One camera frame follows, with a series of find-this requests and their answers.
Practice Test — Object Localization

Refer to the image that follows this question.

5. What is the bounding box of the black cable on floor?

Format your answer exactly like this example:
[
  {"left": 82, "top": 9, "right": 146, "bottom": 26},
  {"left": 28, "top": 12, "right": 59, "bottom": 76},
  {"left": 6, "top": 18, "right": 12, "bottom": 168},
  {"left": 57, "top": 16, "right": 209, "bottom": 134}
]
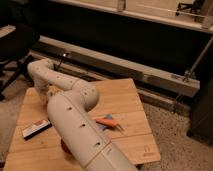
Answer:
[{"left": 53, "top": 52, "right": 81, "bottom": 81}]

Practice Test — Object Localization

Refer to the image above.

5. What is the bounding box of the orange handled tool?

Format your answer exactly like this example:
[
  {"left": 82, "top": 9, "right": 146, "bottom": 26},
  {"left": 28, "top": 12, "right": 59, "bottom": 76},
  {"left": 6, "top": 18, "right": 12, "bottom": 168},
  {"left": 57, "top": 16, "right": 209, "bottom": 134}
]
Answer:
[{"left": 95, "top": 118, "right": 122, "bottom": 130}]

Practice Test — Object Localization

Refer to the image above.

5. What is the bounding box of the black office chair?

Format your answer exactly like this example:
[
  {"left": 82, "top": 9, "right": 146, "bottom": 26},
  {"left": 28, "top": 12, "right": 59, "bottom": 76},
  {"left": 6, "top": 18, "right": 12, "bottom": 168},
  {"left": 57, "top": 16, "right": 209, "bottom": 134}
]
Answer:
[{"left": 0, "top": 23, "right": 40, "bottom": 101}]

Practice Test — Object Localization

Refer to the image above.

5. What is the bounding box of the blue cloth piece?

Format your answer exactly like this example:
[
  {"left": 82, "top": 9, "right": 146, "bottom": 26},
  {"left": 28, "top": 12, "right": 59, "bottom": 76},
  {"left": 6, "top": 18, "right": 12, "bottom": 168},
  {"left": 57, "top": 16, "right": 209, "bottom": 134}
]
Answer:
[{"left": 99, "top": 114, "right": 113, "bottom": 131}]

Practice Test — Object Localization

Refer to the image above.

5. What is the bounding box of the black and red box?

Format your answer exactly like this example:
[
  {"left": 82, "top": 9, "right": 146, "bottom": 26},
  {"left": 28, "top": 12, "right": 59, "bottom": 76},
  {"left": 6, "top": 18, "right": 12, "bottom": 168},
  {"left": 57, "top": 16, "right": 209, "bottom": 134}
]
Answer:
[{"left": 22, "top": 119, "right": 52, "bottom": 140}]

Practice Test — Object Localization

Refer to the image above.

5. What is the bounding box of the metal rod stand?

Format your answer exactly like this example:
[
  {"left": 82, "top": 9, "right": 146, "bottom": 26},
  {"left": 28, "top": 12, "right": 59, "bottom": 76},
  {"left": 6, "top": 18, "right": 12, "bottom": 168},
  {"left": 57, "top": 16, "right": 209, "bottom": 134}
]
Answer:
[{"left": 171, "top": 35, "right": 213, "bottom": 112}]

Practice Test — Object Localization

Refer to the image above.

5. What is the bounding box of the wooden table board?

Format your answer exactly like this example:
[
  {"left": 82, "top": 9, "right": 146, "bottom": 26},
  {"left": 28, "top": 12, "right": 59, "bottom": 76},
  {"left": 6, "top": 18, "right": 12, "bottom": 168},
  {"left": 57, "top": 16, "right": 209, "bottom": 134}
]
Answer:
[{"left": 3, "top": 79, "right": 161, "bottom": 171}]

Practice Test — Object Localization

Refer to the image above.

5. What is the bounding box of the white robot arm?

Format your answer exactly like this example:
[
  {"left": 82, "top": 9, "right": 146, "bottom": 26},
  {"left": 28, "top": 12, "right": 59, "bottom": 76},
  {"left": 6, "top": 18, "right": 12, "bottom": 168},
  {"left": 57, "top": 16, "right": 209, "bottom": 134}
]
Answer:
[{"left": 28, "top": 59, "right": 137, "bottom": 171}]

